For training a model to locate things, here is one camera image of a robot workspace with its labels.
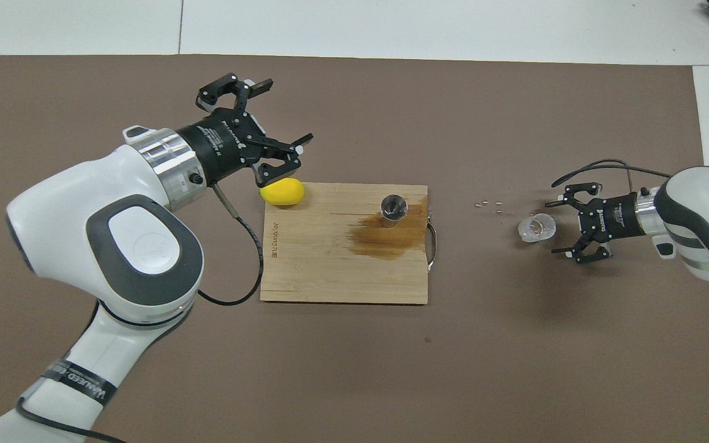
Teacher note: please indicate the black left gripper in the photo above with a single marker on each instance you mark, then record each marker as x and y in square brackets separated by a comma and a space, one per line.
[222, 147]

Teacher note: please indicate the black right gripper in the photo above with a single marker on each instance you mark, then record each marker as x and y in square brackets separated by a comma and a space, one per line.
[613, 216]

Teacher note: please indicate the clear plastic cup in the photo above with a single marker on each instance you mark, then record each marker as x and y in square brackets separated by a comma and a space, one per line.
[537, 227]

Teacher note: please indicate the steel double jigger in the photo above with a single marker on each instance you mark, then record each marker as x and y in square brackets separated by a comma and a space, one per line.
[393, 208]

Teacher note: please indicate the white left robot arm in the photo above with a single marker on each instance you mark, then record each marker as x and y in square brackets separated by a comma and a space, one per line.
[84, 203]

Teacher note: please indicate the yellow lemon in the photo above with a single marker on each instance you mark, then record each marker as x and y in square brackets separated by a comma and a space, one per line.
[282, 191]

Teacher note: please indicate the wooden cutting board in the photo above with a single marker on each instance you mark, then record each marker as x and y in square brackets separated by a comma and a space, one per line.
[311, 258]

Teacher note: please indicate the brown paper table mat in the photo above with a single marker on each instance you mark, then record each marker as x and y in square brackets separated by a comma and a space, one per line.
[391, 369]

